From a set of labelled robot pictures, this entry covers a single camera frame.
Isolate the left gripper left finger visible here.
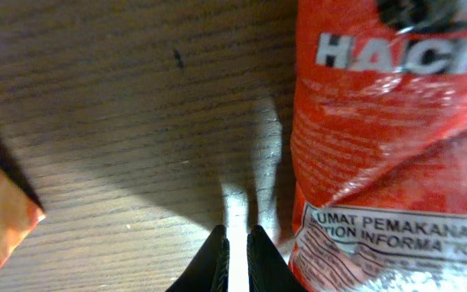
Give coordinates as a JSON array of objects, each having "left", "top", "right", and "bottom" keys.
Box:
[{"left": 166, "top": 225, "right": 229, "bottom": 292}]

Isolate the orange red snack pouch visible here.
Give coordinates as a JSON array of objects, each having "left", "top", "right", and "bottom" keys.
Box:
[{"left": 289, "top": 0, "right": 467, "bottom": 291}]

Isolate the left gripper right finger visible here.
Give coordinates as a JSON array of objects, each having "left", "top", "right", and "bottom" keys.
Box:
[{"left": 246, "top": 225, "right": 306, "bottom": 292}]

